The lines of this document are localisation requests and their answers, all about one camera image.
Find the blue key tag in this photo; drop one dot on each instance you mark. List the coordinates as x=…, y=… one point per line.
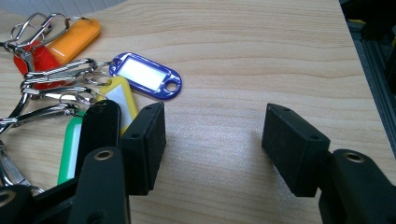
x=146, y=74

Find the orange key tag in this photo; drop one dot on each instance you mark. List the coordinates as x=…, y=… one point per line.
x=73, y=39

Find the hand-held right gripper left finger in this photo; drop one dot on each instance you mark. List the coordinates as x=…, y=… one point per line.
x=144, y=149

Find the silver metal snap hook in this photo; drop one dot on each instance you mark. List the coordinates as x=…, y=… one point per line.
x=62, y=70
x=37, y=29
x=37, y=113
x=53, y=90
x=11, y=169

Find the red key tag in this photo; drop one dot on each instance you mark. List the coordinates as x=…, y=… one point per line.
x=43, y=60

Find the black metal frame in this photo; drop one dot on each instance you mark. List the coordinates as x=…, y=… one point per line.
x=378, y=59

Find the green key tag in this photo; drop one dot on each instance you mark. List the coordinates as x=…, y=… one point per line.
x=71, y=146

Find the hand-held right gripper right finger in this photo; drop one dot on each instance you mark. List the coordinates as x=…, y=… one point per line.
x=292, y=149

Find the yellow key tag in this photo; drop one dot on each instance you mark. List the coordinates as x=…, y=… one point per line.
x=123, y=96

